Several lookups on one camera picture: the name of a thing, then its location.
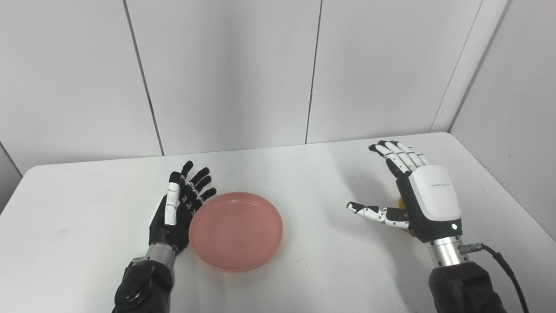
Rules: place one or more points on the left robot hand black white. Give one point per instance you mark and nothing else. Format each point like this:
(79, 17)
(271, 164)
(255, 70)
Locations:
(178, 213)

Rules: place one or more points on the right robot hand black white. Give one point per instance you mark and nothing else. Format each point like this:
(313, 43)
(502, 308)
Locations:
(417, 195)

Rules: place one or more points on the toy hamburger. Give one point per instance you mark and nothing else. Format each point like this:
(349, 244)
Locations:
(401, 203)

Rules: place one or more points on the pink round plate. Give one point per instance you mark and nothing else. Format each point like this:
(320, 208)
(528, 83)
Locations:
(236, 231)

